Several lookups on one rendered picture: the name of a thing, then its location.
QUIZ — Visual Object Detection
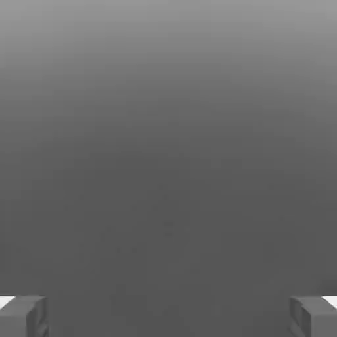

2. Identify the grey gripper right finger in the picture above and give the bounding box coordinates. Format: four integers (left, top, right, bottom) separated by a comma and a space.
288, 294, 337, 337

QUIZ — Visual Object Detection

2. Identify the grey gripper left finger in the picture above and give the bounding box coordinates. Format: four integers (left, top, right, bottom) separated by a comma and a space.
0, 294, 50, 337

